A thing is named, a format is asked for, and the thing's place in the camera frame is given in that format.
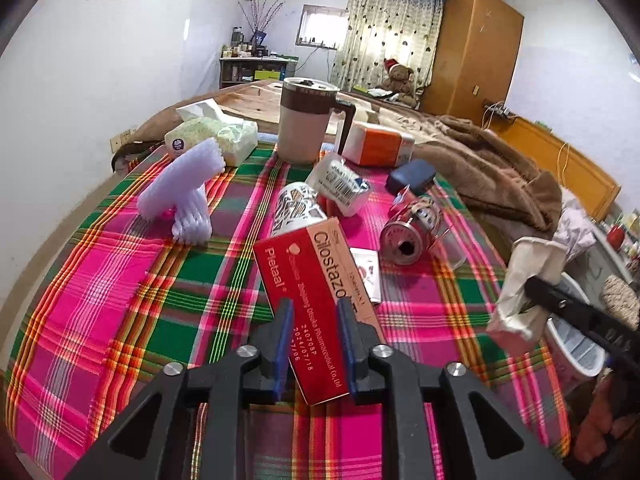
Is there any beige mug with brown lid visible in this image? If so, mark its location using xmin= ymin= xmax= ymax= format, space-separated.
xmin=276 ymin=77 xmax=357 ymax=163

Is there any black and white patterned can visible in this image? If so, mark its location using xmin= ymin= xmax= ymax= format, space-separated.
xmin=270 ymin=182 xmax=333 ymax=238

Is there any tissue pack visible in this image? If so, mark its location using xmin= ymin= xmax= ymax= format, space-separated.
xmin=165 ymin=100 xmax=259 ymax=167

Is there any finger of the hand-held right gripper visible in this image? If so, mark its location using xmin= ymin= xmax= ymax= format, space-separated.
xmin=524 ymin=276 xmax=640 ymax=361

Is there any red medicine box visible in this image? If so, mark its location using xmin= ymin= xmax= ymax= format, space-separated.
xmin=252 ymin=216 xmax=388 ymax=406

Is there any wall outlet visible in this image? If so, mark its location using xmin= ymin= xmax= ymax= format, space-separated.
xmin=109 ymin=127 xmax=138 ymax=153

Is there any blue glasses case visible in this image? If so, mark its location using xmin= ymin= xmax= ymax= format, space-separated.
xmin=386 ymin=160 xmax=437 ymax=195

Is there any heart print curtain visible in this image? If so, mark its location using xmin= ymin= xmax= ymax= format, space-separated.
xmin=331 ymin=0 xmax=446 ymax=92

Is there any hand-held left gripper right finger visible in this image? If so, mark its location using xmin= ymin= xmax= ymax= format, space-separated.
xmin=336 ymin=299 xmax=571 ymax=480

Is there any pale pink sheet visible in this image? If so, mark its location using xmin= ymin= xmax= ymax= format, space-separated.
xmin=552 ymin=195 xmax=598 ymax=261

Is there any window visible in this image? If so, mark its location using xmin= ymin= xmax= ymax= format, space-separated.
xmin=296 ymin=4 xmax=348 ymax=47

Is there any vase of flower branches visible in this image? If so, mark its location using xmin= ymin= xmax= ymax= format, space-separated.
xmin=237 ymin=0 xmax=286 ymax=46

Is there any wooden wardrobe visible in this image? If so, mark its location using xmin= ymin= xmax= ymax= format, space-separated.
xmin=420 ymin=0 xmax=525 ymax=118

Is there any red can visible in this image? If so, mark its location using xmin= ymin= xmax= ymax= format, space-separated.
xmin=379 ymin=195 xmax=443 ymax=265

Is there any white foam net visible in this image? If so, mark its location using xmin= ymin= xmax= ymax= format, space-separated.
xmin=137 ymin=139 xmax=226 ymax=245

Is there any orange and white box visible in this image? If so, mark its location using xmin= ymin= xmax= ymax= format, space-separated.
xmin=341 ymin=122 xmax=416 ymax=168

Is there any teddy bear with red hat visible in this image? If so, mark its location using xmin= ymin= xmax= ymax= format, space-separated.
xmin=382 ymin=58 xmax=418 ymax=106

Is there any small white printed packet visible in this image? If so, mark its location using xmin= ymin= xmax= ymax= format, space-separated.
xmin=349 ymin=247 xmax=382 ymax=303

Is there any clear plastic cup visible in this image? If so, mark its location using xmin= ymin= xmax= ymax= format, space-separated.
xmin=430 ymin=215 xmax=468 ymax=271

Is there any shelf table with bottles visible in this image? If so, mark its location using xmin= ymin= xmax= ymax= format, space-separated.
xmin=219 ymin=55 xmax=291 ymax=90

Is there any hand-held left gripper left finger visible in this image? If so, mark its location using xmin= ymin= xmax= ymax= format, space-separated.
xmin=65 ymin=299 xmax=296 ymax=480

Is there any brown fleece blanket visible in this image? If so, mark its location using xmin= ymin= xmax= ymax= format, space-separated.
xmin=415 ymin=115 xmax=563 ymax=261

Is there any grey dresser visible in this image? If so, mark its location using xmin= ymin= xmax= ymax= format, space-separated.
xmin=575 ymin=220 xmax=640 ymax=306

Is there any white trash bin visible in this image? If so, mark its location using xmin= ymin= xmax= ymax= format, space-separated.
xmin=545 ymin=270 xmax=608 ymax=396

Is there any power strip with plugs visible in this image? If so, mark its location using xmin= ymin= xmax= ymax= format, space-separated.
xmin=482 ymin=102 xmax=516 ymax=121

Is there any plaid tablecloth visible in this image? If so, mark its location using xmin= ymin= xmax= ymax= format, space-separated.
xmin=5 ymin=142 xmax=573 ymax=480

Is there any bed with brown blanket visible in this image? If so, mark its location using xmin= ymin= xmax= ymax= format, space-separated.
xmin=492 ymin=112 xmax=621 ymax=221

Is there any patterned brown blanket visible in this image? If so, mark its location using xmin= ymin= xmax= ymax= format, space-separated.
xmin=130 ymin=80 xmax=441 ymax=141

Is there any white labelled bottle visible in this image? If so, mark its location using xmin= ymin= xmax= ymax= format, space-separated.
xmin=305 ymin=152 xmax=373 ymax=217

